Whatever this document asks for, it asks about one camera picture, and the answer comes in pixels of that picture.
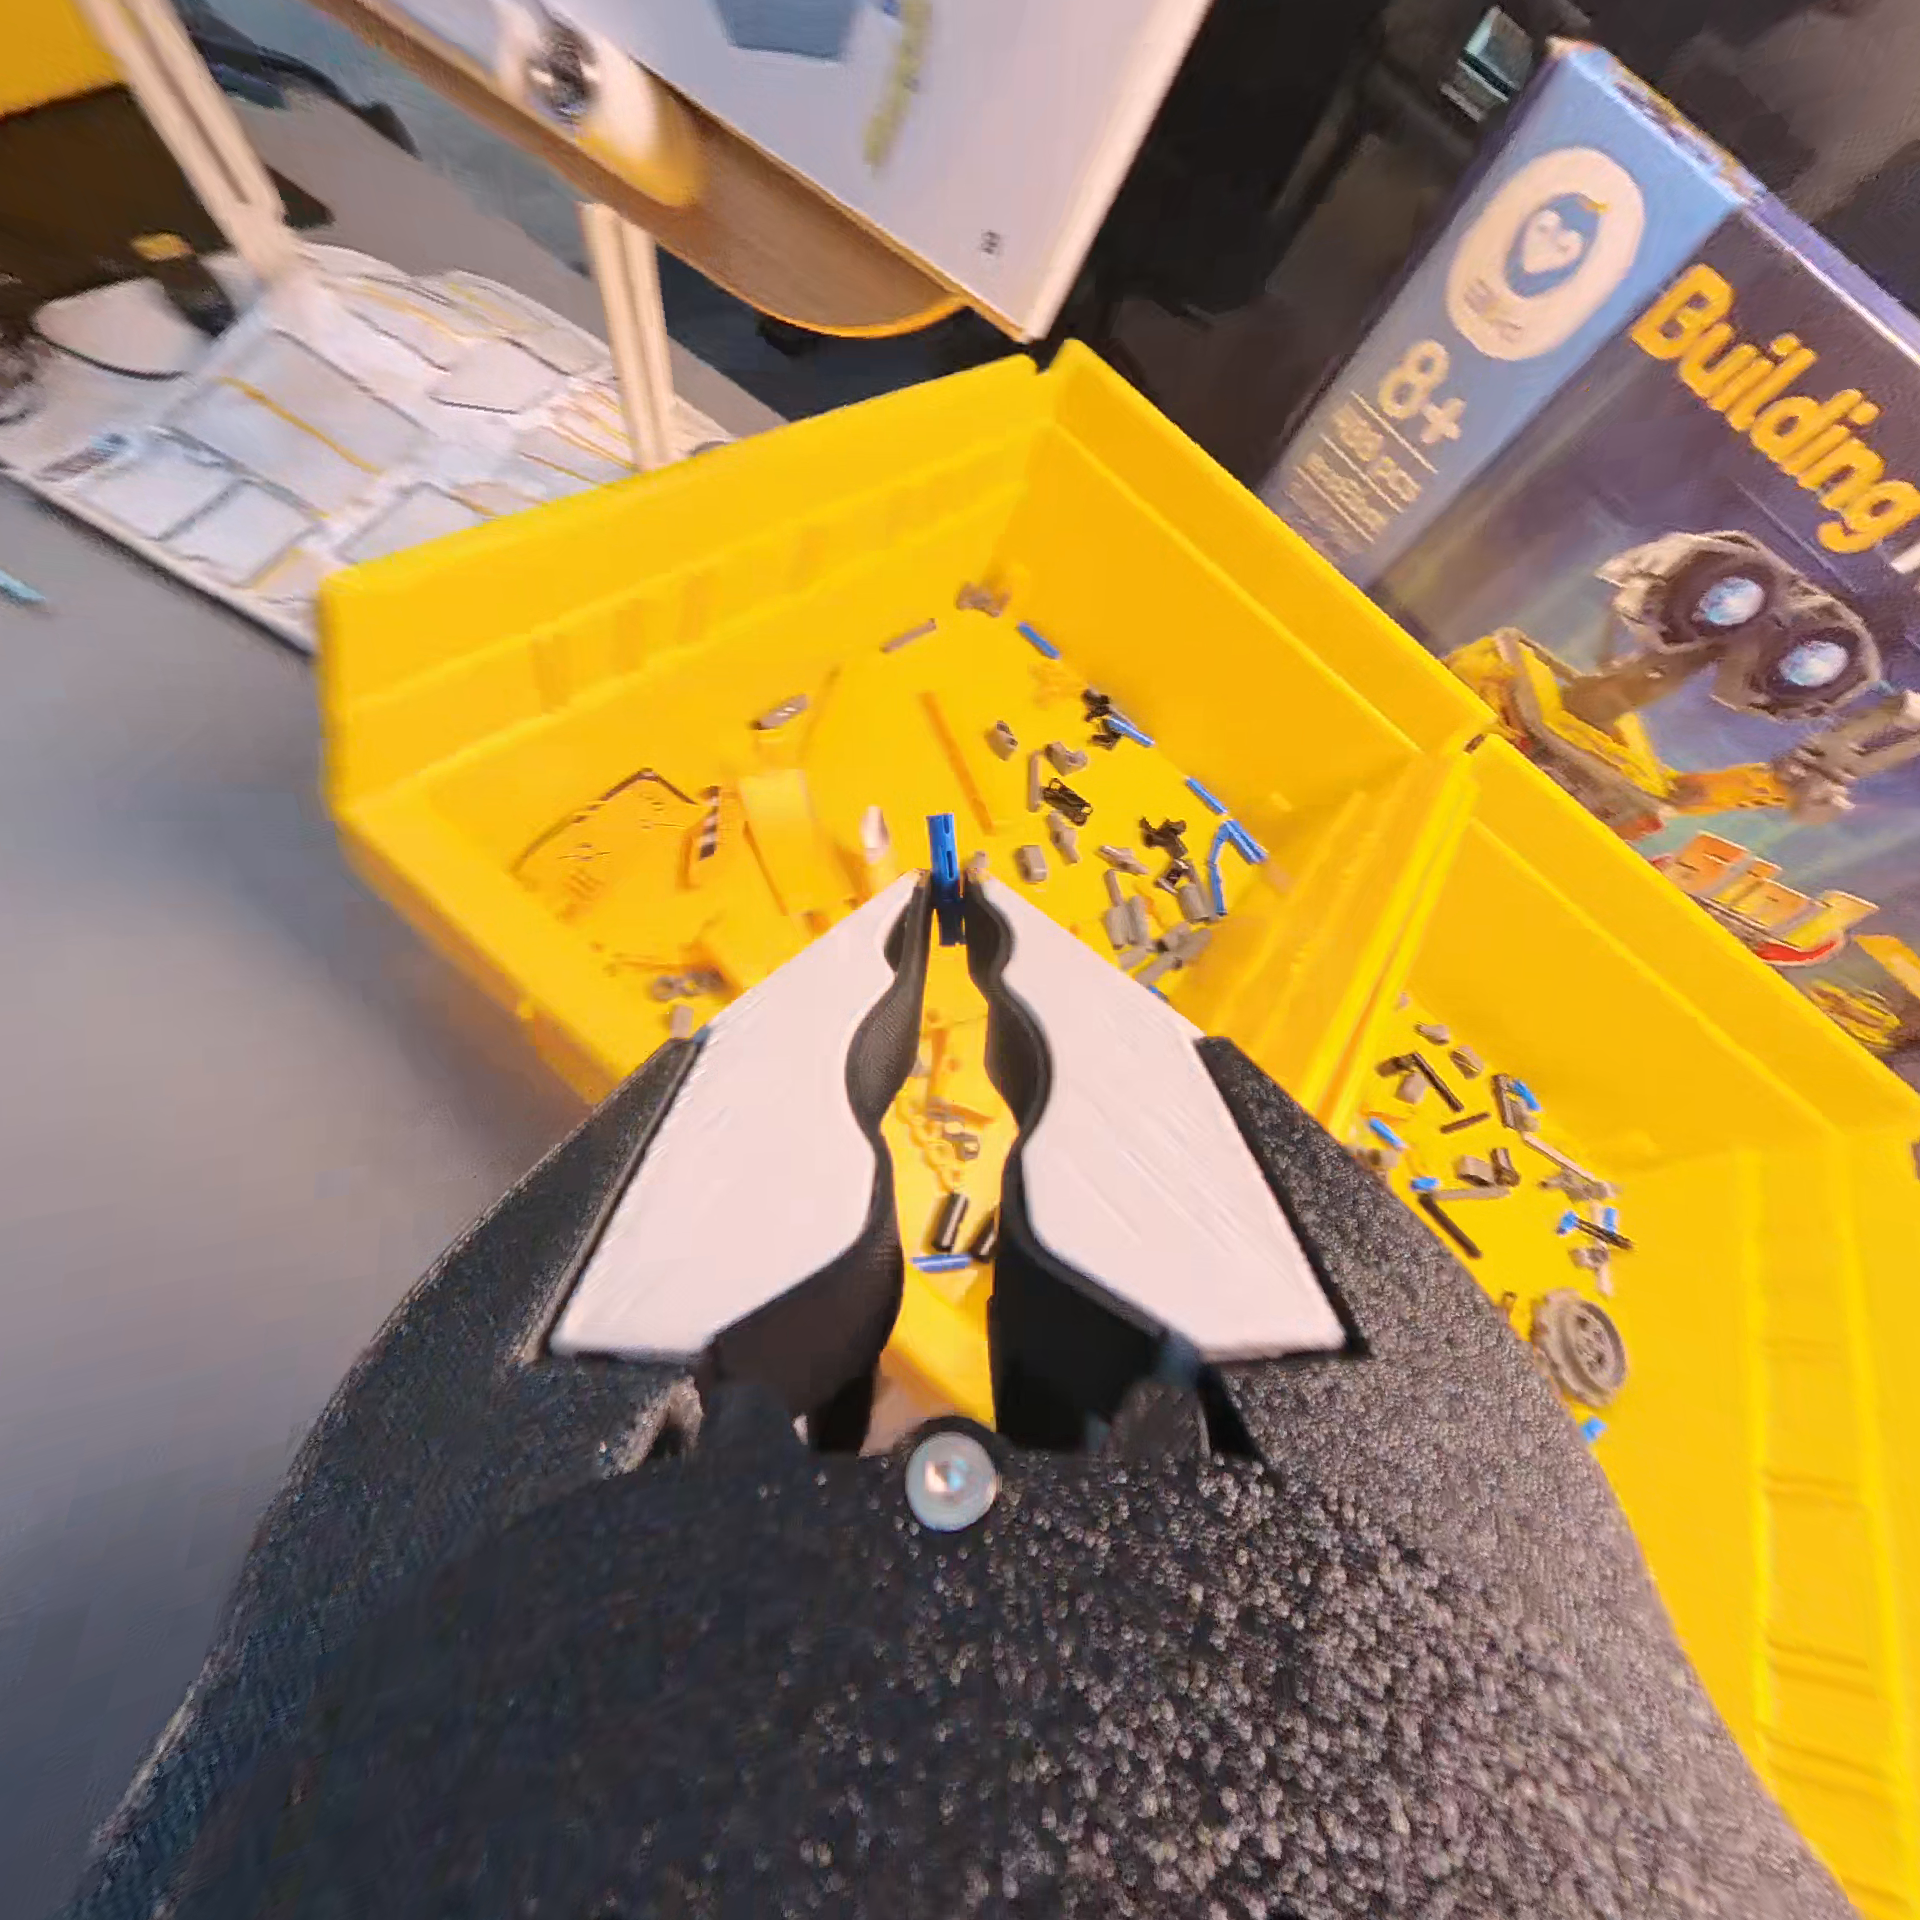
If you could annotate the pile of grey black pieces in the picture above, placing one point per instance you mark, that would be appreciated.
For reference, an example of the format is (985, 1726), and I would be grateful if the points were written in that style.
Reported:
(1447, 1080)

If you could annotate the blue pin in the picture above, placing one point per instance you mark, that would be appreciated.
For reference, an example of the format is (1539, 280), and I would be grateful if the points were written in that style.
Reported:
(943, 856)

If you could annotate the pile of yellow pieces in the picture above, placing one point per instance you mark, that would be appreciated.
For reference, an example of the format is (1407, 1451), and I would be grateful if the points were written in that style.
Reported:
(1066, 800)

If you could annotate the grey toy wheel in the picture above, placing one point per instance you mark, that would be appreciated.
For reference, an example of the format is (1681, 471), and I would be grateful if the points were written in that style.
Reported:
(1577, 1346)

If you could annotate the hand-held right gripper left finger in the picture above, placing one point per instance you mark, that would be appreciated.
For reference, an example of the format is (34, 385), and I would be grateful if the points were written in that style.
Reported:
(720, 1201)

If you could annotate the dark flat plate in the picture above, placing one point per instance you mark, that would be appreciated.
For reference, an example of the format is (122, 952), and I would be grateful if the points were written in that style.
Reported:
(89, 194)

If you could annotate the white book stand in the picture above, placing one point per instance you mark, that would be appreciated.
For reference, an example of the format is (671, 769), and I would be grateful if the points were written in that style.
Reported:
(629, 330)

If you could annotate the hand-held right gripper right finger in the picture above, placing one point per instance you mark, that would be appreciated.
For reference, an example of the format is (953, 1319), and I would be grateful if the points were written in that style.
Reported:
(1154, 1184)

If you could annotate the grey desk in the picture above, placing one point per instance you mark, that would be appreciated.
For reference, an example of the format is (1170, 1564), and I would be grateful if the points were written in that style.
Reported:
(149, 1050)

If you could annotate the robot kit box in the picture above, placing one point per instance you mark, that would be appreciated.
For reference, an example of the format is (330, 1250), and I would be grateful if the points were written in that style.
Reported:
(1723, 450)

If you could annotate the white stand base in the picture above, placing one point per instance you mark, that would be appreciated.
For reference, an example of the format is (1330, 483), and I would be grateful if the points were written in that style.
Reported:
(299, 406)

